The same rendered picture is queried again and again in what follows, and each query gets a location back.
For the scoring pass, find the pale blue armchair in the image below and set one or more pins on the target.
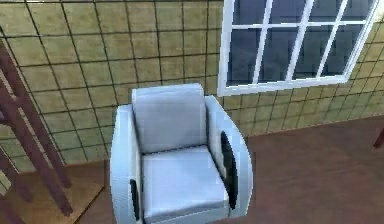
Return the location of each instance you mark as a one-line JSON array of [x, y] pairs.
[[180, 173]]

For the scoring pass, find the white framed window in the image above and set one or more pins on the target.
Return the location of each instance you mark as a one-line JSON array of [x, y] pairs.
[[293, 43]]

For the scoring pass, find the dark red furniture leg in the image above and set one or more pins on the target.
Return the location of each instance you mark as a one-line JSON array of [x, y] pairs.
[[379, 139]]

